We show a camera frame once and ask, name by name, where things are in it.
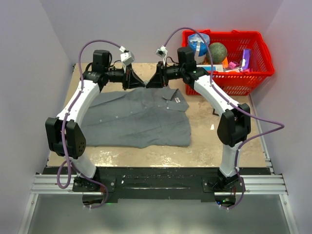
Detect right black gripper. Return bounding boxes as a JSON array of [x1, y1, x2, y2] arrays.
[[146, 61, 185, 88]]

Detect pink small packet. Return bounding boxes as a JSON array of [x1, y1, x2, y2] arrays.
[[228, 61, 239, 70]]

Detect green round ball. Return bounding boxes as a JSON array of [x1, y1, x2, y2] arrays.
[[209, 42, 228, 64]]

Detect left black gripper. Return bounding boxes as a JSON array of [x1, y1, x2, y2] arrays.
[[105, 63, 146, 91]]

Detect purple snack packet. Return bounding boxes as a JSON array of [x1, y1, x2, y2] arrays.
[[241, 49, 251, 71]]

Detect grey button shirt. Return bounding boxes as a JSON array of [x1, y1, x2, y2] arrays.
[[80, 87, 191, 148]]

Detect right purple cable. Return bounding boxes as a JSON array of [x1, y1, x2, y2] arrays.
[[163, 27, 285, 211]]

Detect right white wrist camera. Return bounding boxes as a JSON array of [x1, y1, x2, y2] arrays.
[[155, 45, 168, 65]]

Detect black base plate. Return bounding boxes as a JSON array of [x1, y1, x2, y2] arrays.
[[42, 167, 272, 205]]

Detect red plastic basket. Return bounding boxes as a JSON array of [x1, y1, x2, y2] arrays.
[[182, 29, 275, 96]]

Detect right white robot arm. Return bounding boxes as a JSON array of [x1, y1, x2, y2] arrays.
[[145, 46, 251, 192]]

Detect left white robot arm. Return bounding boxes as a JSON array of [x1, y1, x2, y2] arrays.
[[45, 48, 145, 191]]

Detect orange packet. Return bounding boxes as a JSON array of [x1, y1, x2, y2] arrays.
[[204, 57, 229, 71]]

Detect aluminium rail frame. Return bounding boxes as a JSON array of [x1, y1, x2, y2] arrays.
[[19, 96, 297, 234]]

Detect blue white wrapped roll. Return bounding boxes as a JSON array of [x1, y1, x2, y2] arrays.
[[187, 33, 210, 64]]

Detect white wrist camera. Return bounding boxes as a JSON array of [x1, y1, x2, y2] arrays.
[[119, 46, 135, 71], [155, 45, 168, 65]]

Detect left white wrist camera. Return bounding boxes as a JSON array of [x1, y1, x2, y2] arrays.
[[119, 46, 135, 71]]

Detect white blue box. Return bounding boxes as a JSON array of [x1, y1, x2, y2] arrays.
[[197, 64, 224, 72]]

